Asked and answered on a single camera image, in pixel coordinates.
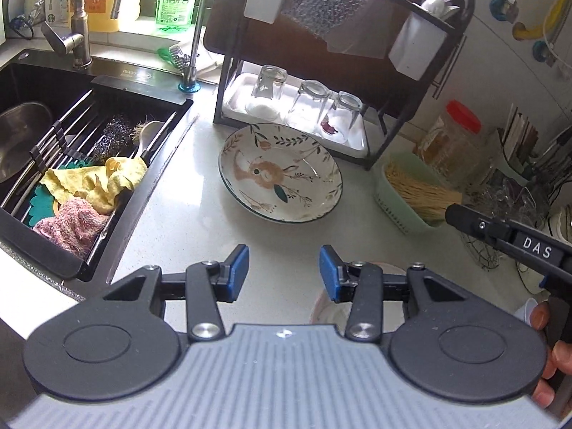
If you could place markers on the green detergent bottle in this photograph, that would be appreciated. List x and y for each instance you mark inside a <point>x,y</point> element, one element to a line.
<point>172,9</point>

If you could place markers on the green plastic scrubber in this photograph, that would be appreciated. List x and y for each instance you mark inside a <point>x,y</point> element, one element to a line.
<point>166,53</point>

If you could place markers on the clear glass mug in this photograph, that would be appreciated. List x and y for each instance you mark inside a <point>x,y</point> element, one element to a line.
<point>514,194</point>

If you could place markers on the textured grey sheet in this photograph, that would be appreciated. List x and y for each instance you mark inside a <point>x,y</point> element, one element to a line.
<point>330,0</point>

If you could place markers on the blue wall valve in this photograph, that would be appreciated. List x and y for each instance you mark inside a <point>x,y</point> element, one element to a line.
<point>543,50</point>
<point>502,9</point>

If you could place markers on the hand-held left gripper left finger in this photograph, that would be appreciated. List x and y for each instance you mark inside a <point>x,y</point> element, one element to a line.
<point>237,275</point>

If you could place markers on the person's right hand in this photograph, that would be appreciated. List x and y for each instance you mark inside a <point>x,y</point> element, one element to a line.
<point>564,359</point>

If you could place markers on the steel sink drain rack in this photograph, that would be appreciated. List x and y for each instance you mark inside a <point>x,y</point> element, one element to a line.
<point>76,116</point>

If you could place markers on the white dish cloth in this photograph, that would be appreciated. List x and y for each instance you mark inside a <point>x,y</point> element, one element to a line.
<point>205,62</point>

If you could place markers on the floral ceramic plate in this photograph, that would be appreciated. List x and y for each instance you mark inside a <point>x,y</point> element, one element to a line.
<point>277,174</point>

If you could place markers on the yellow cleaning cloth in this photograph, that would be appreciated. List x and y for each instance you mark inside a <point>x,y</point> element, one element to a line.
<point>102,183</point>

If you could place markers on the steel lever faucet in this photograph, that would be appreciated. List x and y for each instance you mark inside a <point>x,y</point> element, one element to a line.
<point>80,18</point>

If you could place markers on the steel gooseneck faucet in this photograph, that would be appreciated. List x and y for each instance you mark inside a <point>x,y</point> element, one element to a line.
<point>195,44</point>

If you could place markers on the clear drinking glass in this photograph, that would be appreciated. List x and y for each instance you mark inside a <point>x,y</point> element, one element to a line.
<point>344,109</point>
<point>308,100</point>
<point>269,85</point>

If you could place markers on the white drip tray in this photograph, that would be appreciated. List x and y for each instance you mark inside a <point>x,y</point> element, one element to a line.
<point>237,94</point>

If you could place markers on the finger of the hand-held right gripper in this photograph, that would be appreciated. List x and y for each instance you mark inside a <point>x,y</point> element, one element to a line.
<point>491,230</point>

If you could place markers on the small white cup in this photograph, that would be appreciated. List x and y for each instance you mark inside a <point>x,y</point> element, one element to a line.
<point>523,310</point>

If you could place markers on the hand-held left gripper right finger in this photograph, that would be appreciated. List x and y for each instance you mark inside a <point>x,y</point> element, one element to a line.
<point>328,275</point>

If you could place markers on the teal scalloped mat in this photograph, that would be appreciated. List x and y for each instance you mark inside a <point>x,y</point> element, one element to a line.
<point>38,201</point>

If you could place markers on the bundle of bamboo chopsticks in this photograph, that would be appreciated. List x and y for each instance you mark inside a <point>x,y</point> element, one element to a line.
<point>415,187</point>

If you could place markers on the pink fluffy cloth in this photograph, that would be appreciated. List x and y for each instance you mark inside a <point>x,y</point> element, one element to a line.
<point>71,228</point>

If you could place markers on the steel wool scourer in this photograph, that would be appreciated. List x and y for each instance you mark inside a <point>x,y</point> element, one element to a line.
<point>111,136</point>

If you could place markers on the black metal dish rack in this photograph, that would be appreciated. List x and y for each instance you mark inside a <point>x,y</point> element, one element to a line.
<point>374,152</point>

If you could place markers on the red lidded clear jar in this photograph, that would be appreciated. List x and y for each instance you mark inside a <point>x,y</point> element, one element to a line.
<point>451,147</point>

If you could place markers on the green plastic basket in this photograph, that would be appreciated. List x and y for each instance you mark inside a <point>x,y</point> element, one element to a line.
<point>393,208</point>

